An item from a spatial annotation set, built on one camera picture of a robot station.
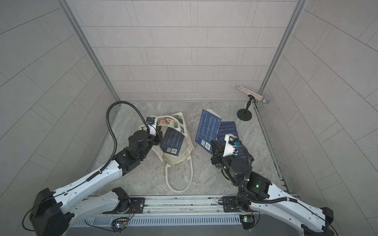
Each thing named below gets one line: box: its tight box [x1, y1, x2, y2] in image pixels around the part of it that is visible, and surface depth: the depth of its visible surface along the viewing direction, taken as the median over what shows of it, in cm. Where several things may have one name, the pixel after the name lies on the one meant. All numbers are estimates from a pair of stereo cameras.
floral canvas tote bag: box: [138, 112, 195, 193], surface depth 84 cm
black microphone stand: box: [236, 94, 256, 121], surface depth 109 cm
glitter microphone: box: [237, 85, 271, 105], surface depth 92 cm
